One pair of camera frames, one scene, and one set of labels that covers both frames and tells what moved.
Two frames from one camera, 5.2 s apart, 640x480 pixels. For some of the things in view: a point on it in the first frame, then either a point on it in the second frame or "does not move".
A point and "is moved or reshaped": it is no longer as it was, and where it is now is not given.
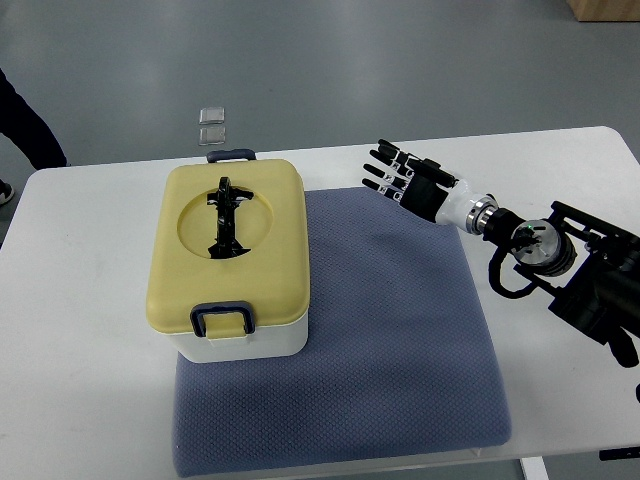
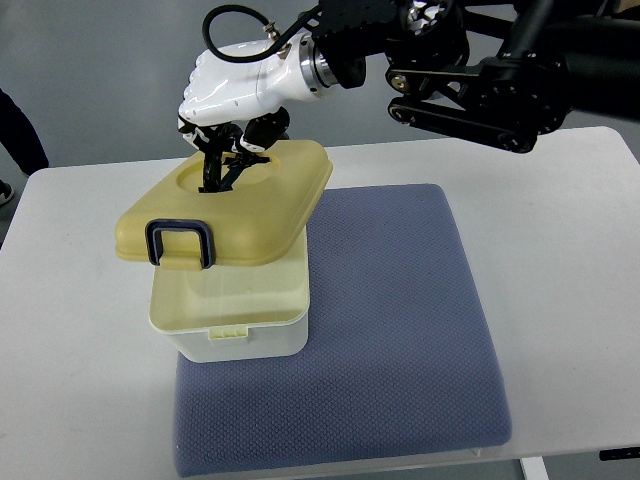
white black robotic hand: (425, 188) to (231, 108)
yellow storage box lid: (229, 232) is moved or reshaped
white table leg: (534, 468) does not move
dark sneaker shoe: (5, 188) does not move
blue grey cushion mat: (400, 362) does not move
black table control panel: (610, 454) does not move
